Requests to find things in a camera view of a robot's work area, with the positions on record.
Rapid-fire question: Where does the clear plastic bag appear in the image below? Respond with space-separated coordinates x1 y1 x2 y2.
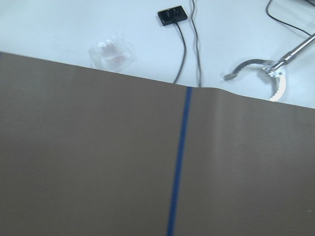
88 35 137 72

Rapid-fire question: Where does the small black adapter box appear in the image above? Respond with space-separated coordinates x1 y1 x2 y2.
157 5 188 26

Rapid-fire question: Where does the silver grabber tool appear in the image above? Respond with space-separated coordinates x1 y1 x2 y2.
224 33 315 102

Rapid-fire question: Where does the black cable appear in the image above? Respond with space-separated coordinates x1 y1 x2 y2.
173 23 188 85

